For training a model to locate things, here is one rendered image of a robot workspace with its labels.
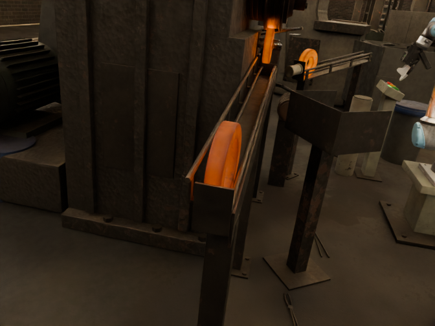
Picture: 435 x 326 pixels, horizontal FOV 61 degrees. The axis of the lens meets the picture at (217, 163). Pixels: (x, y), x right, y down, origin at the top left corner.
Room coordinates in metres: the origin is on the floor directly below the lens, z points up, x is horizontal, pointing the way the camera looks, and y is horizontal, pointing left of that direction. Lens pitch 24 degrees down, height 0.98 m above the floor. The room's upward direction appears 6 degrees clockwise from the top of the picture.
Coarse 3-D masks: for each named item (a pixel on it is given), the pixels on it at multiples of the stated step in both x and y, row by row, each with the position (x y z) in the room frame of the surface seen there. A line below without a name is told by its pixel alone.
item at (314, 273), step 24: (312, 96) 1.33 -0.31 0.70; (288, 120) 1.28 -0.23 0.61; (312, 120) 1.17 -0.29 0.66; (336, 120) 1.07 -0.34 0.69; (360, 120) 1.10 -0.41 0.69; (384, 120) 1.14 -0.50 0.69; (312, 144) 1.26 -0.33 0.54; (336, 144) 1.06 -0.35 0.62; (360, 144) 1.11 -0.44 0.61; (312, 168) 1.23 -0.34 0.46; (312, 192) 1.21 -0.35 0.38; (312, 216) 1.22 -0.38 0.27; (312, 240) 1.23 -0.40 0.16; (288, 264) 1.25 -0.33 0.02; (312, 264) 1.28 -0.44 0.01; (288, 288) 1.12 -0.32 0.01
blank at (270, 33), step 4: (268, 28) 1.75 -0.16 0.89; (272, 28) 1.76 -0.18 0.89; (268, 32) 1.72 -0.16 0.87; (272, 32) 1.72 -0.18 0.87; (268, 36) 1.71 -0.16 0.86; (272, 36) 1.71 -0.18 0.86; (268, 40) 1.70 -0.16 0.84; (272, 40) 1.70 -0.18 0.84; (264, 44) 1.70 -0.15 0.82; (268, 44) 1.70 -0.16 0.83; (264, 48) 1.70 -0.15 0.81; (268, 48) 1.69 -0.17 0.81; (264, 52) 1.70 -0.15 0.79; (268, 52) 1.70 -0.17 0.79; (264, 56) 1.71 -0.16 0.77; (268, 56) 1.70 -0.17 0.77; (264, 60) 1.72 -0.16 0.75; (268, 60) 1.72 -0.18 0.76
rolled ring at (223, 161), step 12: (216, 132) 0.66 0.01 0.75; (228, 132) 0.66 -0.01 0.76; (240, 132) 0.74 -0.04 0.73; (216, 144) 0.64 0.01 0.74; (228, 144) 0.64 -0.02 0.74; (240, 144) 0.77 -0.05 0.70; (216, 156) 0.62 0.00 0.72; (228, 156) 0.64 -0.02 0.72; (216, 168) 0.61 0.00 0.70; (228, 168) 0.75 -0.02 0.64; (204, 180) 0.61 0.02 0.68; (216, 180) 0.61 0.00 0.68; (228, 180) 0.73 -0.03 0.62
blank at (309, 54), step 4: (304, 52) 2.15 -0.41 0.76; (308, 52) 2.15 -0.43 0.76; (312, 52) 2.18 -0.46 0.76; (316, 52) 2.21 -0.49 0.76; (300, 56) 2.15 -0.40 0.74; (304, 56) 2.13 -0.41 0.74; (308, 56) 2.15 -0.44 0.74; (312, 56) 2.18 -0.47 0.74; (316, 56) 2.21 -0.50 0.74; (300, 60) 2.13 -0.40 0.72; (304, 60) 2.13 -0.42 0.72; (312, 60) 2.20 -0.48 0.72; (316, 60) 2.22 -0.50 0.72; (308, 64) 2.22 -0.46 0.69; (312, 64) 2.20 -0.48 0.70; (316, 64) 2.23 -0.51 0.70; (308, 68) 2.19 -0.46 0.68; (304, 72) 2.15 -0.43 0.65
